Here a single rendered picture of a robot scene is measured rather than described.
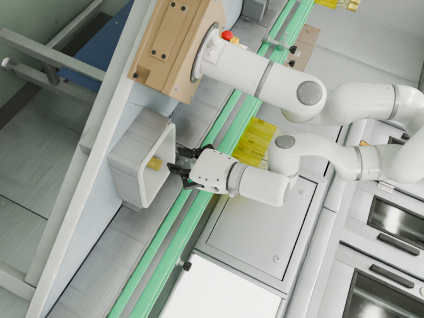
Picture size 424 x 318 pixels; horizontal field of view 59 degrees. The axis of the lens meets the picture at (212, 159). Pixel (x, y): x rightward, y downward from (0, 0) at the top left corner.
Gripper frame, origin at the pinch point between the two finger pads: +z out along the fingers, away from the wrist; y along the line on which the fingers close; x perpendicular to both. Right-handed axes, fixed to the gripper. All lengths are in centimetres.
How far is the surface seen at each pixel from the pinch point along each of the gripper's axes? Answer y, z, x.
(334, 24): 560, 79, -338
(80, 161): -12.6, 19.8, 6.8
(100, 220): -19.4, 16.9, -9.7
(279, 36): 75, 0, -15
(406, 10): 603, -30, -324
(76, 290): -36.7, 15.5, -16.7
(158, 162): 2.0, 10.6, -8.1
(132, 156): -7.9, 6.3, 8.8
